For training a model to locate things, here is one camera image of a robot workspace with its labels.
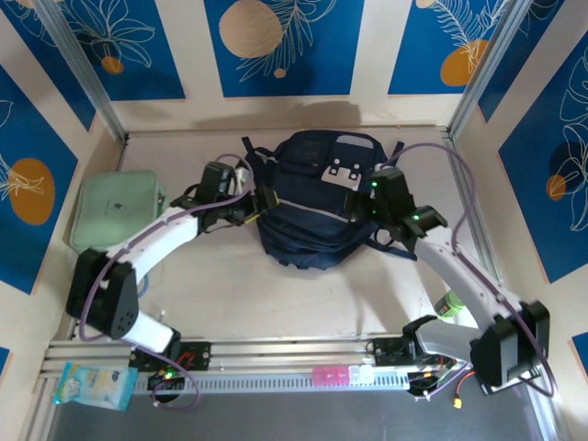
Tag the blue wet wipes packet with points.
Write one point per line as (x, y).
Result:
(92, 385)

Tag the aluminium side rail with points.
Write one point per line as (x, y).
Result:
(487, 257)

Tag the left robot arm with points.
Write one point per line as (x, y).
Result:
(151, 243)

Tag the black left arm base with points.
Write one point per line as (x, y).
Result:
(200, 356)

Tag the aluminium mounting rail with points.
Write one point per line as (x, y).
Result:
(285, 350)

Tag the navy blue backpack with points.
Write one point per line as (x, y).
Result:
(303, 225)

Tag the pink pill box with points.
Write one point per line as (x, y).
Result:
(331, 376)

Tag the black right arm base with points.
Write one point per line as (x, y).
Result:
(386, 351)

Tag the mint green zip case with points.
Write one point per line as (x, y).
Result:
(110, 211)

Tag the yellow plug power lead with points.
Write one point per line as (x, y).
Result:
(456, 403)

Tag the clear white pill box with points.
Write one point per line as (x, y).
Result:
(362, 374)

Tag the green bottle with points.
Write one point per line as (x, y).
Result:
(448, 305)

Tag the light blue stethoscope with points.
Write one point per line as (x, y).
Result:
(146, 285)

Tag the aluminium frame post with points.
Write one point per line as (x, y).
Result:
(487, 69)
(87, 78)

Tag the grey metal plate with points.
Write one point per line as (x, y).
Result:
(294, 418)

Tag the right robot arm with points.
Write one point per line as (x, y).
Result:
(459, 275)

